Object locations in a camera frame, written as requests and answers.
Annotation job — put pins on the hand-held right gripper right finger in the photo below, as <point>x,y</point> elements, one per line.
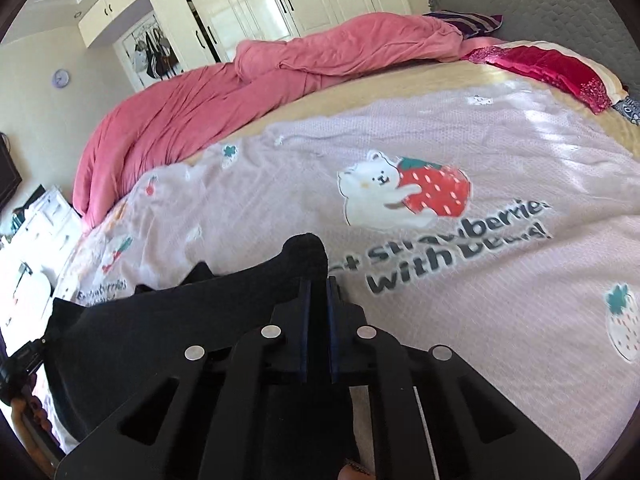
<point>334,330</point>

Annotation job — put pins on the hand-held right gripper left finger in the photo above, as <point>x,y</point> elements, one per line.
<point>305,330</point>

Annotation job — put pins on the black t-shirt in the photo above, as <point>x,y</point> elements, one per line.
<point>150,320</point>

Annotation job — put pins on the person's left hand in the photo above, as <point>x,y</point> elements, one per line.
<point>30,407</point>

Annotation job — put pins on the white dresser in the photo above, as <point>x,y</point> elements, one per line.
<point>45,230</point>

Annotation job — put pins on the printed blanket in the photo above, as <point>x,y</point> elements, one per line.
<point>500,310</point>

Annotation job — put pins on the black television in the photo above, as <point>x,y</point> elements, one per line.
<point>7,175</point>

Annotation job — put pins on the pink duvet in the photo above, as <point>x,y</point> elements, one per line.
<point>200,105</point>

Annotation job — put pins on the beige bed sheet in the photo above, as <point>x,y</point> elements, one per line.
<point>400,85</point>

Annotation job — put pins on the hanging bags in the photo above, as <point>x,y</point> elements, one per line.
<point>155,57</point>

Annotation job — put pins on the white wardrobe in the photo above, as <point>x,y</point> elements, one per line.
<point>310,0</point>

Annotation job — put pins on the striped pillow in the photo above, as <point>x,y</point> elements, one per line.
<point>475,22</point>

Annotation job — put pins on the red velvet pillow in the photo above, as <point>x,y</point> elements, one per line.
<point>550,67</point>

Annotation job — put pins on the blue patterned cloth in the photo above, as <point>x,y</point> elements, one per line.
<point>630,107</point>

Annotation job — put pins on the grey quilted headboard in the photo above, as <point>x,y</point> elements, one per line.
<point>540,5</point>

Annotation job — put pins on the round wall clock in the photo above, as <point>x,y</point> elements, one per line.
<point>61,78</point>

